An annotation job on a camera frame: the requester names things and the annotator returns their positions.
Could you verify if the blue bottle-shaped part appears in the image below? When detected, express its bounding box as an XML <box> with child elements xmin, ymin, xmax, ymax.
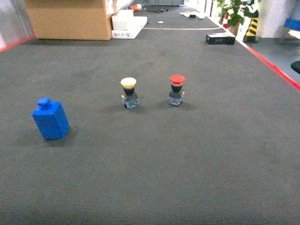
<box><xmin>32</xmin><ymin>97</ymin><xmax>69</xmax><ymax>139</ymax></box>

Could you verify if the black conveyor belt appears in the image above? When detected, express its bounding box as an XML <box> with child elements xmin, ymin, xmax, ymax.
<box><xmin>0</xmin><ymin>8</ymin><xmax>300</xmax><ymax>225</ymax></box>

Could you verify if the yellow mushroom push button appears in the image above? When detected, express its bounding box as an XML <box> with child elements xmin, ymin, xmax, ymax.
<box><xmin>120</xmin><ymin>77</ymin><xmax>139</xmax><ymax>110</ymax></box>

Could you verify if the red mushroom push button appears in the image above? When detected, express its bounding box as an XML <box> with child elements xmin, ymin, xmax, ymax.
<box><xmin>169</xmin><ymin>75</ymin><xmax>185</xmax><ymax>106</ymax></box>

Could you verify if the white flat boxes stack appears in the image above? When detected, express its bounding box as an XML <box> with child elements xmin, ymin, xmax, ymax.
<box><xmin>112</xmin><ymin>9</ymin><xmax>148</xmax><ymax>39</ymax></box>

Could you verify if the black rectangular box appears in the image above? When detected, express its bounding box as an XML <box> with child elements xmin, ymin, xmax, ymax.
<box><xmin>206</xmin><ymin>33</ymin><xmax>236</xmax><ymax>45</ymax></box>

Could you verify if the red white traffic cone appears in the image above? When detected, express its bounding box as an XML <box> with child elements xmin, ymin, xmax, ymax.
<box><xmin>222</xmin><ymin>14</ymin><xmax>229</xmax><ymax>29</ymax></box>

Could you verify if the large cardboard box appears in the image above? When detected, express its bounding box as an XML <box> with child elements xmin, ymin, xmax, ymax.
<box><xmin>24</xmin><ymin>0</ymin><xmax>117</xmax><ymax>40</ymax></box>

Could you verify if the green potted plant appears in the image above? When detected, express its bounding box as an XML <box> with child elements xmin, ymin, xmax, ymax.
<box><xmin>217</xmin><ymin>0</ymin><xmax>261</xmax><ymax>36</ymax></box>

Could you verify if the yellow black striped post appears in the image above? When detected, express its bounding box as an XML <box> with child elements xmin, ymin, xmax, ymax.
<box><xmin>243</xmin><ymin>17</ymin><xmax>258</xmax><ymax>43</ymax></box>

